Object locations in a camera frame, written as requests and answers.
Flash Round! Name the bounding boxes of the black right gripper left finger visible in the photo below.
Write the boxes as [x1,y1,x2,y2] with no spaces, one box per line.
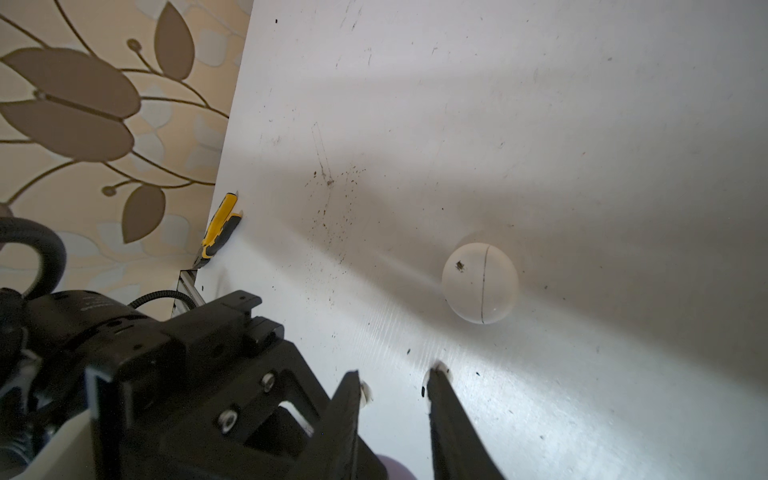
[286,371,361,479]

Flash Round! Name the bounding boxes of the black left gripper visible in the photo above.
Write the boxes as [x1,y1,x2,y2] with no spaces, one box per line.
[84,291,387,479]

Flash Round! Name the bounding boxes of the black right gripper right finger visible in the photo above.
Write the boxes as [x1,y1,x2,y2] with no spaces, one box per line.
[427,368,504,480]

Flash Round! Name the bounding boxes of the purple earbud charging case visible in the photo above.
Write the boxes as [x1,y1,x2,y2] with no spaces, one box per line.
[378,455,416,480]

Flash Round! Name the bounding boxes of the white round earbud case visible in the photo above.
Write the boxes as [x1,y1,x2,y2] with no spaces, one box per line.
[441,242,520,325]

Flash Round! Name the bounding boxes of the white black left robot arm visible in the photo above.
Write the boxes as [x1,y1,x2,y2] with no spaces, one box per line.
[1,217,388,479]

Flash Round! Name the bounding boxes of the yellow black pliers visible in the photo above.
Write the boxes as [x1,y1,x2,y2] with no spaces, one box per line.
[192,192,243,269]

